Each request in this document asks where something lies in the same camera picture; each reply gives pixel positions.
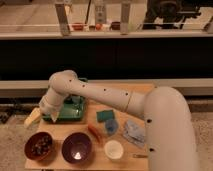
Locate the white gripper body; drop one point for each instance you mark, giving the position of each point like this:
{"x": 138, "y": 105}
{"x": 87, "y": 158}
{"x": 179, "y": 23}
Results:
{"x": 50, "y": 109}

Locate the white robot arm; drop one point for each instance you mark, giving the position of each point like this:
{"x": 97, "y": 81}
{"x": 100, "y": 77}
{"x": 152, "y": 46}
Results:
{"x": 170, "y": 134}

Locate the red bowl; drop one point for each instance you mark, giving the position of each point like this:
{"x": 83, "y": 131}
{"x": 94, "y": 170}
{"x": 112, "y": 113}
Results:
{"x": 33, "y": 140}

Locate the purple bowl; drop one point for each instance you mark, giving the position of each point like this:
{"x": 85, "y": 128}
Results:
{"x": 76, "y": 148}

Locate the green plastic tray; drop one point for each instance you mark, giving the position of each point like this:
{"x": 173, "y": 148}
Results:
{"x": 71, "y": 110}

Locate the orange carrot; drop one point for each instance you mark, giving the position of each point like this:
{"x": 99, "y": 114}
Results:
{"x": 95, "y": 133}

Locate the green sponge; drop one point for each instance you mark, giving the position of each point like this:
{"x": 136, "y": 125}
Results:
{"x": 104, "y": 115}

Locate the blue plastic cup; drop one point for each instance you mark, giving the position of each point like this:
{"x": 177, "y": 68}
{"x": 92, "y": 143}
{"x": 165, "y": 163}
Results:
{"x": 111, "y": 126}

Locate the blue grey cloth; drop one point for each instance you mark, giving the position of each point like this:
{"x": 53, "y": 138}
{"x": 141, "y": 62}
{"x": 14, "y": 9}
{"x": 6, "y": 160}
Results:
{"x": 134, "y": 133}

